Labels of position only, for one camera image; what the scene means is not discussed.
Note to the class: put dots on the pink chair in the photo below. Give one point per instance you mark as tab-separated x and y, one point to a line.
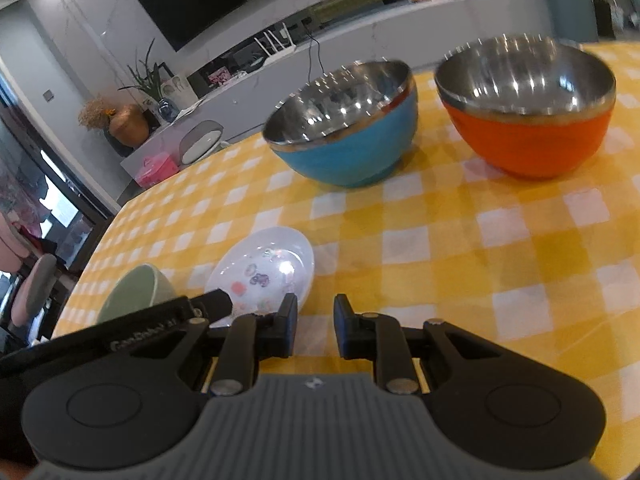
9	245

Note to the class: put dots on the white television cabinet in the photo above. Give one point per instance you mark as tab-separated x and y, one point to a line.
380	35

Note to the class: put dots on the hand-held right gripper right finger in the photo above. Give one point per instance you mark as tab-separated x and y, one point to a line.
342	330

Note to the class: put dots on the grey oval chair back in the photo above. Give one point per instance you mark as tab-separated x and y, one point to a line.
200	142

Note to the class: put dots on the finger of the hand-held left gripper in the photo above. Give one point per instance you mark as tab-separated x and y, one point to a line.
215	305

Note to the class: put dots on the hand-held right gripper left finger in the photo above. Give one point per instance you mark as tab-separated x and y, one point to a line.
287	327

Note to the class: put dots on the blue steel bowl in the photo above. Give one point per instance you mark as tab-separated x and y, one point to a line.
350	160

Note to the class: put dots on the teal chair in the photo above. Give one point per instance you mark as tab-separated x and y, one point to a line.
570	10

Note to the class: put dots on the white printed plate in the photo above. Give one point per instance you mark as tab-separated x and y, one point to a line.
270	260

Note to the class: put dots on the orange steel bowl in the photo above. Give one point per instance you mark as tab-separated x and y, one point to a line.
525	145

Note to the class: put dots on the glass sliding door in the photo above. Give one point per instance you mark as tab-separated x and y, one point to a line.
55	195

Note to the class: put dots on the white router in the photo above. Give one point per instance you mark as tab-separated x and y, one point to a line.
275	50

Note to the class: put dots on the green ceramic bowl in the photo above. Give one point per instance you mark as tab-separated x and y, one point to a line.
135	290

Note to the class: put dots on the brown vase with dried flowers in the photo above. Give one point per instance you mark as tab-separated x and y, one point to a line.
127	125

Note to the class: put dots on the pink bag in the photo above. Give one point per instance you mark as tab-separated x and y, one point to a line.
155	172

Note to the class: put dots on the yellow checked tablecloth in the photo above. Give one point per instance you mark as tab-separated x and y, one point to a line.
450	260

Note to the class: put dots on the green plant in white pot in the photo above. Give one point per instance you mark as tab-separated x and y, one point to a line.
175	87

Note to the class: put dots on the blue glass vase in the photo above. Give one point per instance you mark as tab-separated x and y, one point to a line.
168	110

